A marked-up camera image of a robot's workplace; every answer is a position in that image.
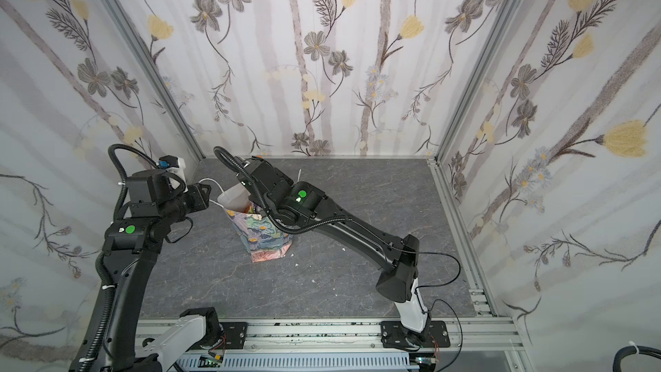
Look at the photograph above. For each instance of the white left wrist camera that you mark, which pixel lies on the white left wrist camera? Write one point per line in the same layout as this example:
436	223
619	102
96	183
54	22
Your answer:
174	165

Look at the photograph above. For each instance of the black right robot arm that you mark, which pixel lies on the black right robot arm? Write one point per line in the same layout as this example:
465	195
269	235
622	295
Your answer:
298	207

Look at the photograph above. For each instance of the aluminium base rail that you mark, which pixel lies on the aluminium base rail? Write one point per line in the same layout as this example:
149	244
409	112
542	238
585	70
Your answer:
491	337

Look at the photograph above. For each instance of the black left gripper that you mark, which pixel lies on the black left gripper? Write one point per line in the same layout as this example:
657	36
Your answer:
200	199

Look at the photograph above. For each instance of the white floral paper bag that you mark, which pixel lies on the white floral paper bag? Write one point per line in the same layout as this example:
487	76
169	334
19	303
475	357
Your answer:
256	232

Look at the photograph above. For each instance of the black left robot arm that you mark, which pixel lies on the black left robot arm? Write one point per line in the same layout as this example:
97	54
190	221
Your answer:
149	204

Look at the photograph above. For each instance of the white perforated cable duct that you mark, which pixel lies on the white perforated cable duct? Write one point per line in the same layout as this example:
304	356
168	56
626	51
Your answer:
388	361

